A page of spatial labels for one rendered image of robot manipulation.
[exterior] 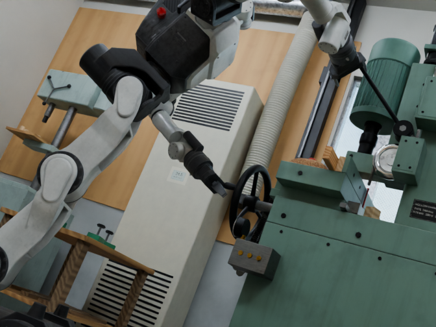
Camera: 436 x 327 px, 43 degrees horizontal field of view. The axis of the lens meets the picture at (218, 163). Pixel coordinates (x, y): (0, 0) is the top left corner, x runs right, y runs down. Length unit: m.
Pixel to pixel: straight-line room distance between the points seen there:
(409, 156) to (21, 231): 1.18
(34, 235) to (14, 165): 2.73
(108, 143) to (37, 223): 0.33
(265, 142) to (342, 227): 1.81
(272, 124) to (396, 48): 1.54
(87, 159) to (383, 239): 0.92
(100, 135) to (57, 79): 2.18
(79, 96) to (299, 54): 1.46
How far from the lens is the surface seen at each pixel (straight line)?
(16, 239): 1.78
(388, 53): 2.05
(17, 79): 4.57
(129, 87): 1.82
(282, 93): 3.53
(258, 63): 3.91
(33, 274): 3.69
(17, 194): 3.49
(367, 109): 1.95
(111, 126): 1.79
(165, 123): 2.14
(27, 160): 4.42
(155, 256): 3.25
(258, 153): 3.37
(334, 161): 1.65
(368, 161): 1.92
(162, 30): 1.88
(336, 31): 1.76
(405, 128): 1.80
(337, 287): 1.61
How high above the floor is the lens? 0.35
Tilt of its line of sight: 16 degrees up
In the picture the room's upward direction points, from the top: 22 degrees clockwise
